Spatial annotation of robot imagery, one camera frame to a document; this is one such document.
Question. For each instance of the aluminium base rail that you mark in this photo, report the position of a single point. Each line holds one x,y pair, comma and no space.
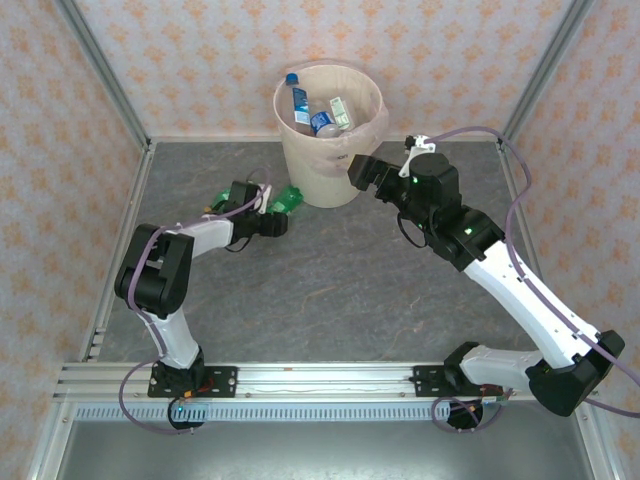
325,380

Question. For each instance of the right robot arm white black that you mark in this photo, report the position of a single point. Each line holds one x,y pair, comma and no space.
530,300

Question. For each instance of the green bottle yellow cap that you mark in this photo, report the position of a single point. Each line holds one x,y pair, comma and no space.
220,200
290,197

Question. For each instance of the aluminium rail below wall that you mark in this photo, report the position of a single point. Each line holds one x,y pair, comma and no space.
210,138

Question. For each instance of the aluminium side rail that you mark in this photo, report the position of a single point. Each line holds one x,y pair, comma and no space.
507,160
135,200

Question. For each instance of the grey metal shelf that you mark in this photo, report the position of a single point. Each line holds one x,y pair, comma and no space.
320,450

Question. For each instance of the cream plastic bin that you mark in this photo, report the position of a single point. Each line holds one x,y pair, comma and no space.
320,175

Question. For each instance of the aluminium corner post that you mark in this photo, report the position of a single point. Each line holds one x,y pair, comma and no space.
545,70
100,65

